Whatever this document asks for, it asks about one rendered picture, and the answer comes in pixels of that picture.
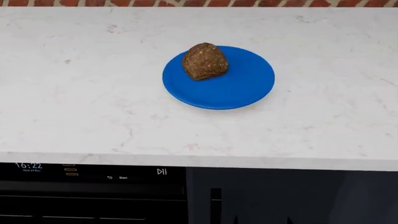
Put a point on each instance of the round blue plate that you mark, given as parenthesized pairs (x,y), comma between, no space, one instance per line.
(224,91)

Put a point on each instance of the dark brown seeded bread roll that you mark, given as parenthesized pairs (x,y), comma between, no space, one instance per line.
(205,63)

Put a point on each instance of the dark blue cabinet front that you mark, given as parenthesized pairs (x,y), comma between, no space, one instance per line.
(298,198)

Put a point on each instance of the black built-in oven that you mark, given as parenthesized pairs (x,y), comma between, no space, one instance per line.
(90,196)

